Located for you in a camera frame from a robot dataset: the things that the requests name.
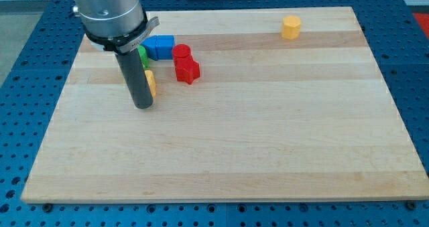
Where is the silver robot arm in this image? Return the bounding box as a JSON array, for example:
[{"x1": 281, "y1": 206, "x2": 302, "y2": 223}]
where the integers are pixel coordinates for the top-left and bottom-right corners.
[{"x1": 74, "y1": 0, "x2": 144, "y2": 38}]

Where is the red star block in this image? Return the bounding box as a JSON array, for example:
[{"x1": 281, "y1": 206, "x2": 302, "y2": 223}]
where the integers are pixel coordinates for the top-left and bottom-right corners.
[{"x1": 174, "y1": 59, "x2": 200, "y2": 84}]

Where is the yellow hexagon block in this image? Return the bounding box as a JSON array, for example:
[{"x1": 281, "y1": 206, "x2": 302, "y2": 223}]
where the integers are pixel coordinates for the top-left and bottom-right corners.
[{"x1": 281, "y1": 15, "x2": 302, "y2": 40}]

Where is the wooden board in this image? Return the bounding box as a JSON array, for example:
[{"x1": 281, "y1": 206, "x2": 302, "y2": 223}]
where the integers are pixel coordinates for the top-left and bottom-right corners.
[{"x1": 21, "y1": 7, "x2": 428, "y2": 204}]

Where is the red cylinder block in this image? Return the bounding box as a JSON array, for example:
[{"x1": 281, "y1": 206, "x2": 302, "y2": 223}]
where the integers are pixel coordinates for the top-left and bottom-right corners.
[{"x1": 172, "y1": 44, "x2": 192, "y2": 64}]

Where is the yellow block near rod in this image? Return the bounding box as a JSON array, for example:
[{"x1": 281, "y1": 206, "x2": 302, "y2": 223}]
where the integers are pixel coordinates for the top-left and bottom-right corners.
[{"x1": 145, "y1": 70, "x2": 156, "y2": 97}]

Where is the blue cube block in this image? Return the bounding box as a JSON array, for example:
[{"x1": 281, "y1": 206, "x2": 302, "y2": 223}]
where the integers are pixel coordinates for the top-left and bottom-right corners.
[{"x1": 156, "y1": 35, "x2": 175, "y2": 60}]

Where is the green block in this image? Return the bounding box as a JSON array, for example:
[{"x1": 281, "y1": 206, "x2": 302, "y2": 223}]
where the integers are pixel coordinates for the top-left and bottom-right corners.
[{"x1": 137, "y1": 46, "x2": 149, "y2": 70}]

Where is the blue pentagon block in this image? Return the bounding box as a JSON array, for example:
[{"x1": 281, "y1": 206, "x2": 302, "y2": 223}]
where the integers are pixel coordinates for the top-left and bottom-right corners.
[{"x1": 141, "y1": 35, "x2": 158, "y2": 61}]

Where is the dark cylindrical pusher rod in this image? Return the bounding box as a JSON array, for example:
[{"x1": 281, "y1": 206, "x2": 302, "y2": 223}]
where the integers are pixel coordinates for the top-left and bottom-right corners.
[{"x1": 116, "y1": 49, "x2": 154, "y2": 109}]

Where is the grey clamp ring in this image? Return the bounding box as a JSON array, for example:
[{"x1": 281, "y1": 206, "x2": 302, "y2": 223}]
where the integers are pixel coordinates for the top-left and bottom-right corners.
[{"x1": 83, "y1": 11, "x2": 160, "y2": 55}]

